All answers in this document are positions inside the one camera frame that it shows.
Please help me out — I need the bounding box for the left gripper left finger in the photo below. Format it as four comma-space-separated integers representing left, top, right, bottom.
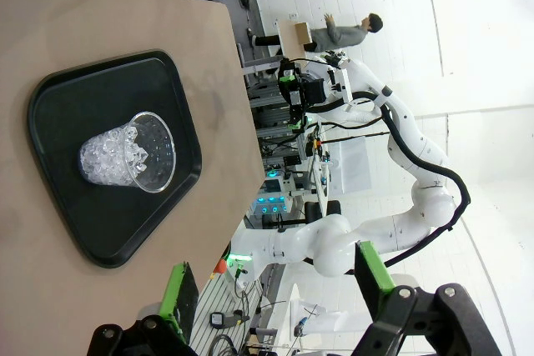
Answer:
85, 262, 201, 356

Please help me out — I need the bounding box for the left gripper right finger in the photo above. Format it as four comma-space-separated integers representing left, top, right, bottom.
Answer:
353, 240, 504, 356

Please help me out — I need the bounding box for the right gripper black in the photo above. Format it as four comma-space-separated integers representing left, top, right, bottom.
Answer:
277, 58, 327, 134

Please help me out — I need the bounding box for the clear plastic iced cup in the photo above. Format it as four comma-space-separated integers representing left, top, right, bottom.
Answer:
78, 111, 177, 194

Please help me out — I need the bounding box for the black handheld device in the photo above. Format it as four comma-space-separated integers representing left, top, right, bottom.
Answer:
208, 310, 251, 328

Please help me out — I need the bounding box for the brown cardboard box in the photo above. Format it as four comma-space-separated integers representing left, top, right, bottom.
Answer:
294, 21, 313, 45

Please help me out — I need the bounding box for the bystander in grey hoodie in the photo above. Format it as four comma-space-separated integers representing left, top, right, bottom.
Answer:
245, 13, 384, 55

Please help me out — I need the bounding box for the white covered bench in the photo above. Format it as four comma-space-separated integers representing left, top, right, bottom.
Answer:
320, 137, 372, 197

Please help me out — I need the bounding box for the black plastic tray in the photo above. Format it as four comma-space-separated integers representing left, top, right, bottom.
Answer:
27, 49, 204, 269

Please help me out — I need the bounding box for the computer with glowing fans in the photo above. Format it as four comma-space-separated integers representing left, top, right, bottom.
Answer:
249, 176, 293, 219

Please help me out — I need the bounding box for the aluminium frame rack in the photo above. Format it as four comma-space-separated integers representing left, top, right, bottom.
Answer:
245, 80, 301, 153

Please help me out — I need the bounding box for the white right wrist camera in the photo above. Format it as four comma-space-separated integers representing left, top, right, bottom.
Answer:
323, 50, 352, 101

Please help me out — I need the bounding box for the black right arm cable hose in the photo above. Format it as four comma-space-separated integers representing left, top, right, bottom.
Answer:
344, 91, 472, 276

